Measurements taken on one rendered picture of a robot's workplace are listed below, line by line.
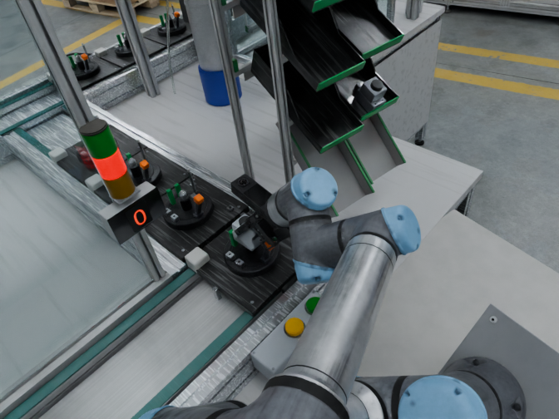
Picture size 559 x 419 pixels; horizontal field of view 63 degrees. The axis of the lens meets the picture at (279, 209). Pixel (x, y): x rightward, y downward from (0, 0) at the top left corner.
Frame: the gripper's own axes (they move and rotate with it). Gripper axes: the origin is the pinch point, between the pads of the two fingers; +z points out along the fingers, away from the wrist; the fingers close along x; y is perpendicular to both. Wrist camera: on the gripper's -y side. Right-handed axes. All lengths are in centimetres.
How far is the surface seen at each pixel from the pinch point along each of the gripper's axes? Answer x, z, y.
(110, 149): -18.7, -17.0, -26.1
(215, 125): 43, 60, -36
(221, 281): -10.4, 7.4, 7.3
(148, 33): 67, 100, -100
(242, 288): -8.6, 3.9, 11.4
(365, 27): 44, -24, -18
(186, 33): 78, 89, -87
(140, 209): -18.2, -5.5, -15.9
